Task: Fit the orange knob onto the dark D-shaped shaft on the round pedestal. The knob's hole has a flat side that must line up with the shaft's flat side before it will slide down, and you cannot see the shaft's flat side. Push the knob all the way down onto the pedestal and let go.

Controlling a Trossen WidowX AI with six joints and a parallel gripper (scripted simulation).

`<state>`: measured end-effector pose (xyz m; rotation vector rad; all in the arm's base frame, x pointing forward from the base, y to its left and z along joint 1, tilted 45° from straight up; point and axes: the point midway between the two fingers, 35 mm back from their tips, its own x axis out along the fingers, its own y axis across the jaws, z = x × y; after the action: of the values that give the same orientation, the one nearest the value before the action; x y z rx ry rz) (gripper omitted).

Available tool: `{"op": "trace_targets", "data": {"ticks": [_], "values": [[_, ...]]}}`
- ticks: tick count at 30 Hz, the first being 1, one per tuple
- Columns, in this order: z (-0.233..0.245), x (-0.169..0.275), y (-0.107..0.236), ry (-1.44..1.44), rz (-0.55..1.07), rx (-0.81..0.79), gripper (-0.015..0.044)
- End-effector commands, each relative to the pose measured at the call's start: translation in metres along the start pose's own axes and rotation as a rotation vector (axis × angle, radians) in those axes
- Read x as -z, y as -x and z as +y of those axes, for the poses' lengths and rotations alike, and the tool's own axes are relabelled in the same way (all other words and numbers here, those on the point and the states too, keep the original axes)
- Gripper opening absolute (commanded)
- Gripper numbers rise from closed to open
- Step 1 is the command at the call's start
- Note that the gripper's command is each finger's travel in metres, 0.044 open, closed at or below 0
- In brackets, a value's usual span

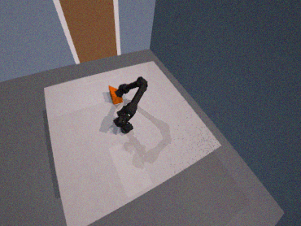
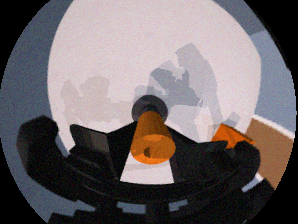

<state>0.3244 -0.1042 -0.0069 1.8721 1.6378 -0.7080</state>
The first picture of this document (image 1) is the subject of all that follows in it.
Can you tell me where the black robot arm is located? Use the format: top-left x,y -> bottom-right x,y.
113,76 -> 148,128

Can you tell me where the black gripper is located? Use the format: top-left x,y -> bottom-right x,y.
116,111 -> 133,132

